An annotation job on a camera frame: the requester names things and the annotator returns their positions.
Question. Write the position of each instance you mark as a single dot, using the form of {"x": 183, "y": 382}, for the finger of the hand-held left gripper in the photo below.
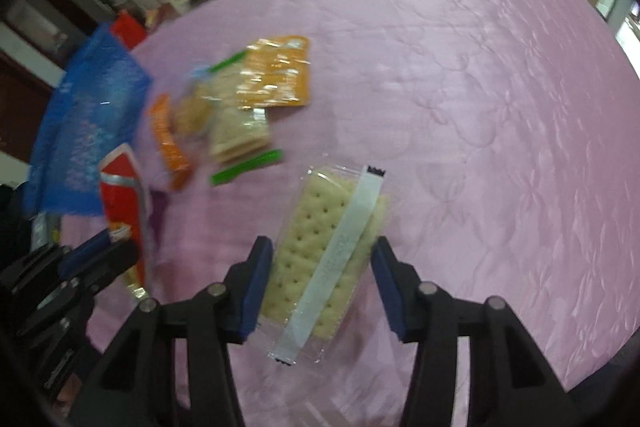
{"x": 112, "y": 259}
{"x": 85, "y": 252}

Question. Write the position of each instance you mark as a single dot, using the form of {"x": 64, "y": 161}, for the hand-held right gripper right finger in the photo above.
{"x": 392, "y": 297}

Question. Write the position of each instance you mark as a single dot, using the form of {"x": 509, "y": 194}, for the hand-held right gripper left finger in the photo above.
{"x": 250, "y": 297}

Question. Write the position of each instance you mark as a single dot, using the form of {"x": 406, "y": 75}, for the red snack packet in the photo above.
{"x": 120, "y": 207}

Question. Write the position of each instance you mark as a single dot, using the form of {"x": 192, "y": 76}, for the clear cracker packet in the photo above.
{"x": 320, "y": 257}

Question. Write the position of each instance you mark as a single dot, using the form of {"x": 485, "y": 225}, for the long orange candy packet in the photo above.
{"x": 167, "y": 142}

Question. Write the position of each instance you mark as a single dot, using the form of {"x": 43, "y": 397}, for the blue plastic basket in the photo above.
{"x": 85, "y": 122}

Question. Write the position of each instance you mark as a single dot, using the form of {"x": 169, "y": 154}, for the cracker packet with green ends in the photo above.
{"x": 237, "y": 132}

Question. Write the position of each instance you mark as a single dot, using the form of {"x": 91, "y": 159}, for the round cookie packet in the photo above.
{"x": 190, "y": 107}

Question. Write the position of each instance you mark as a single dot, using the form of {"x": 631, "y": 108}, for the orange pouch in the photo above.
{"x": 275, "y": 72}

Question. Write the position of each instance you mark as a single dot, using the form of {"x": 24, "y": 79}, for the pink tablecloth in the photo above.
{"x": 475, "y": 107}

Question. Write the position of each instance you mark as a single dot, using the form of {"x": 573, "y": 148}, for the red bag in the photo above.
{"x": 127, "y": 31}

